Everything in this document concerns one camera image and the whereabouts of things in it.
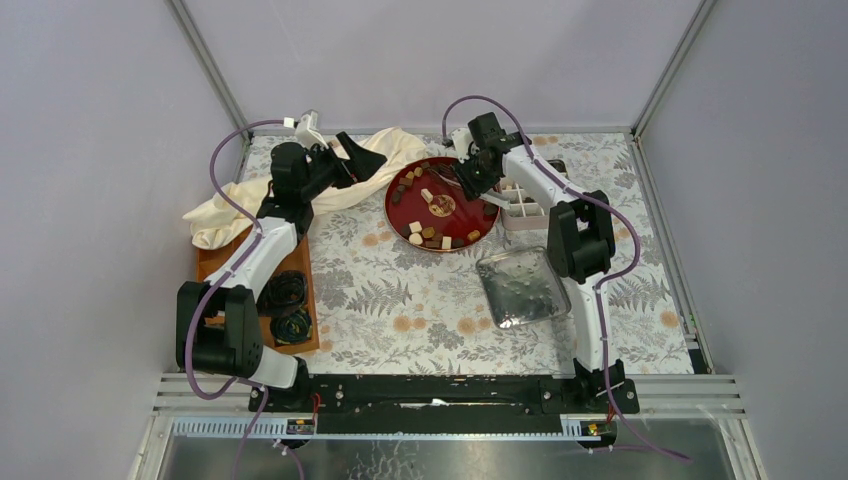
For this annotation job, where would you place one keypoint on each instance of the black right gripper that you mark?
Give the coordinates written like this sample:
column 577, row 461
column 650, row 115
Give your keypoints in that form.
column 473, row 189

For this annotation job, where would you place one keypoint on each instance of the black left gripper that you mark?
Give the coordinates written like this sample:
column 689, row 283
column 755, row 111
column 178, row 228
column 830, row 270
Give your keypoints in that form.
column 360, row 165

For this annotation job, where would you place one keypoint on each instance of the silver metal tongs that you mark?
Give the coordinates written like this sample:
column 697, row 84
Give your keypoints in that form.
column 445, row 174

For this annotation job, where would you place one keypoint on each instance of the pink tin with white dividers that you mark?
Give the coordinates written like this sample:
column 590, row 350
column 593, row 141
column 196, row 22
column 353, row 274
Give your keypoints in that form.
column 526, row 208

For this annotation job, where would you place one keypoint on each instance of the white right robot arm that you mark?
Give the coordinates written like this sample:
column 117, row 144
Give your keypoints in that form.
column 580, row 247

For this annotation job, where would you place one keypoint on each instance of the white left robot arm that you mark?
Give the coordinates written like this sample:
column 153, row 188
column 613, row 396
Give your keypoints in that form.
column 217, row 321

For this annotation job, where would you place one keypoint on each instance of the red round tray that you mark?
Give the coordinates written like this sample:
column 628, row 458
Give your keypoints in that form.
column 432, row 216

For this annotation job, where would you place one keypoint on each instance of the silver tin lid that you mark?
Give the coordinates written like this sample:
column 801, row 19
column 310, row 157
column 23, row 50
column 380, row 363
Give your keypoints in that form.
column 522, row 288

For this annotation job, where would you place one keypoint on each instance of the cream cloth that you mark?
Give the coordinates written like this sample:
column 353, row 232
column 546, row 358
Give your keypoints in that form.
column 215, row 223

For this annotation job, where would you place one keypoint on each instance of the floral table mat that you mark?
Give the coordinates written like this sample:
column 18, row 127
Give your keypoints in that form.
column 384, row 306

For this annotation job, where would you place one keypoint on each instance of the black paper cup liners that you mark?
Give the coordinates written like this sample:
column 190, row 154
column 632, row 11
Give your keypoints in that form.
column 284, row 301

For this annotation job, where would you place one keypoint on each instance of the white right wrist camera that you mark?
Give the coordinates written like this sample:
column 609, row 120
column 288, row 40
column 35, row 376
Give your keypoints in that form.
column 461, row 141

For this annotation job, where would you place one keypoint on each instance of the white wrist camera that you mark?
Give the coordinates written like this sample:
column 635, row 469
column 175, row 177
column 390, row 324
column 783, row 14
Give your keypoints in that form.
column 461, row 141
column 306, row 129

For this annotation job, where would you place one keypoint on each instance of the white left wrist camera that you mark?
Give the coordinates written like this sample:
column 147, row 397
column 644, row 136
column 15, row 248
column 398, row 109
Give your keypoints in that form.
column 306, row 129

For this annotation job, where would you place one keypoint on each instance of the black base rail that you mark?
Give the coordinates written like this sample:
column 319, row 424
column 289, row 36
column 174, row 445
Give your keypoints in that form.
column 443, row 405

